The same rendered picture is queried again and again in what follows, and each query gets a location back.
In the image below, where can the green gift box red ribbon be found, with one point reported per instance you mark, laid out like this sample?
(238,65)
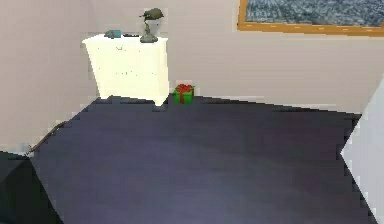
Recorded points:
(184,94)

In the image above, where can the white chest of drawers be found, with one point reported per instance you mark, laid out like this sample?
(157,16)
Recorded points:
(128,68)

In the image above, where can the dark green desk lamp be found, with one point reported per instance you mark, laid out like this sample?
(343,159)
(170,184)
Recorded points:
(149,24)

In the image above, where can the flat black object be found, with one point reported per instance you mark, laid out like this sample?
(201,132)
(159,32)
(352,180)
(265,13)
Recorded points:
(130,35)

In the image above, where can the small teal object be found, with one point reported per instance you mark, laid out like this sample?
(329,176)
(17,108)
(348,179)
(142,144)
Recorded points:
(113,33)

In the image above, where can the wood framed blue picture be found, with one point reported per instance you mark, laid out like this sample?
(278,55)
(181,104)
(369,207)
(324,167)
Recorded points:
(310,13)

